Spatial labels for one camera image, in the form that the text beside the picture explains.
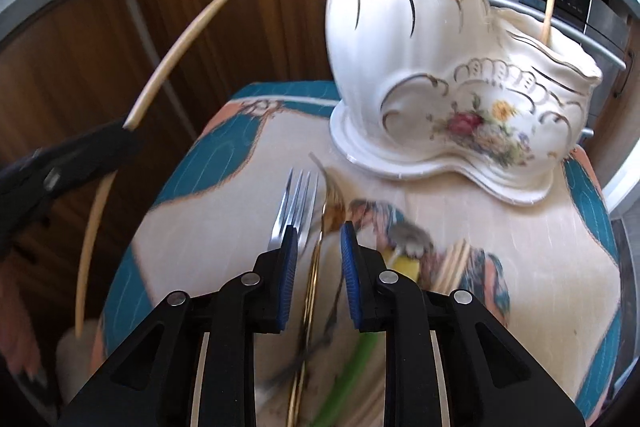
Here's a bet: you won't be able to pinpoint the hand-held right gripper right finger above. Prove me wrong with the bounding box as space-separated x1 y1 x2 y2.
340 222 586 427

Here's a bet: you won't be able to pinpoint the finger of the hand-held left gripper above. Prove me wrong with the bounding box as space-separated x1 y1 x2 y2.
0 117 147 230

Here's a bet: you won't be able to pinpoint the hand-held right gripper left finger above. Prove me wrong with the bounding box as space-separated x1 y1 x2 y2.
55 224 301 427

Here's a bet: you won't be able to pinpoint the forks and utensils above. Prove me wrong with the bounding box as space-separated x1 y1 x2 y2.
286 152 346 427

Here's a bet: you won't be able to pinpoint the yellow handled utensil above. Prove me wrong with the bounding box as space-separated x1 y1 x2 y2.
387 224 433 283

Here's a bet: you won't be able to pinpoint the silver fork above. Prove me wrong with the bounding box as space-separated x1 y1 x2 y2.
267 168 320 255

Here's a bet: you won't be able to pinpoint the green handled utensil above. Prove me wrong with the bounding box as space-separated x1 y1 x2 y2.
309 334 376 427

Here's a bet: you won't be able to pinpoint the white floral ceramic utensil holder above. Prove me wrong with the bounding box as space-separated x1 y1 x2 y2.
321 0 603 206

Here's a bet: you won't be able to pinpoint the person's left hand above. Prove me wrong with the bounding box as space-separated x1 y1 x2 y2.
0 274 53 410

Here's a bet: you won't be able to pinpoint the printed teal beige tablecloth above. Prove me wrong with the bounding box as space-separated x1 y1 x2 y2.
92 79 623 427

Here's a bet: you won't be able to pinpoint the white blurry object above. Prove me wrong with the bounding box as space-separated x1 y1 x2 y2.
55 322 103 410

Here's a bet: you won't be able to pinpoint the wooden base cabinet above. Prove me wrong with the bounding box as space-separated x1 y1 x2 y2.
0 0 406 408

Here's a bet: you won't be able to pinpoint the stainless steel built-in oven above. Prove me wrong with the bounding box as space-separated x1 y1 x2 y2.
402 0 631 138

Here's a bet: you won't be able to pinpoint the silver oven handle bar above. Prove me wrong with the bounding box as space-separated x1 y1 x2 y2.
487 0 627 68

